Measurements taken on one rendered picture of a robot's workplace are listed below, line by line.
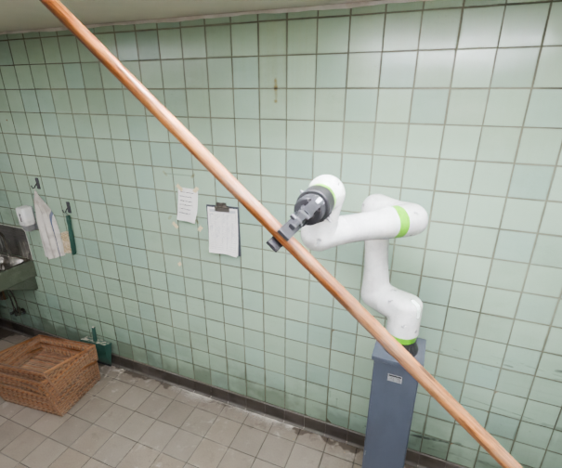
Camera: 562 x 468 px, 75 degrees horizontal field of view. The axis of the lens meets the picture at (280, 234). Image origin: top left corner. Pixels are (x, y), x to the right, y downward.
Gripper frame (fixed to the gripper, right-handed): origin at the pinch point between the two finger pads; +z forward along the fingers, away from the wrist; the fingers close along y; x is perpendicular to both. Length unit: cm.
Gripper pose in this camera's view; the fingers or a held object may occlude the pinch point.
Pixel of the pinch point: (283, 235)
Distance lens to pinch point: 77.7
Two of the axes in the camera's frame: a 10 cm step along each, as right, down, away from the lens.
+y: -6.0, 6.2, 5.1
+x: -7.1, -7.1, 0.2
